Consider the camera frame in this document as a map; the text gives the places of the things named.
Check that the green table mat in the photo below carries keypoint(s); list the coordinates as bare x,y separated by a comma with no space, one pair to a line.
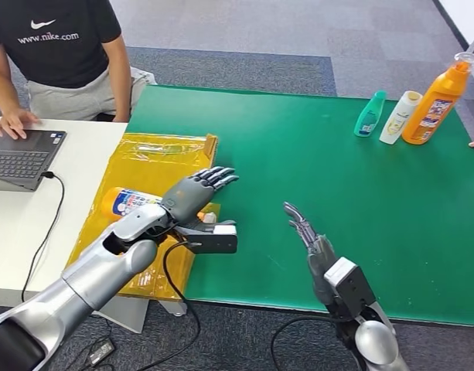
318,153

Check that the orange detergent bottle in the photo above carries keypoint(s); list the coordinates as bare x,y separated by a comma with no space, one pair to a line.
433,107
124,202

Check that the grey laptop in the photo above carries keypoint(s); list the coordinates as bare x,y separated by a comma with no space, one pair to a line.
20,157

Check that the white shampoo bottle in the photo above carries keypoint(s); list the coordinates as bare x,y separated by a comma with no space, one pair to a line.
398,119

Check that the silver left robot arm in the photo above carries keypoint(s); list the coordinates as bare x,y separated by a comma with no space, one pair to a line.
89,279

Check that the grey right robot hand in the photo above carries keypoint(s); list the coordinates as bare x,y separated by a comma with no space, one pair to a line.
321,258

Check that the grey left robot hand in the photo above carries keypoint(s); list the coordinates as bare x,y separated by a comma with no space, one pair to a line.
186,197

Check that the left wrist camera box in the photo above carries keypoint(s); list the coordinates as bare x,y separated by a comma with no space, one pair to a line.
217,240

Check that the green shampoo bottle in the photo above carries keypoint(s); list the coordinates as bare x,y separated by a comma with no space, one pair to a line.
369,117

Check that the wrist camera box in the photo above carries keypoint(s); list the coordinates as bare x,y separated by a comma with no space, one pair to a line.
217,240
350,286

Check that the grey power brick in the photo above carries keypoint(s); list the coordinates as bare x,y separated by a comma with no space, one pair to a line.
101,352

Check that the white desk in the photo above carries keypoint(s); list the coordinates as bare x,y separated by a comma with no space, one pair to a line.
20,235

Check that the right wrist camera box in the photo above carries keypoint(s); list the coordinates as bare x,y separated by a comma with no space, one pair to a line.
350,286

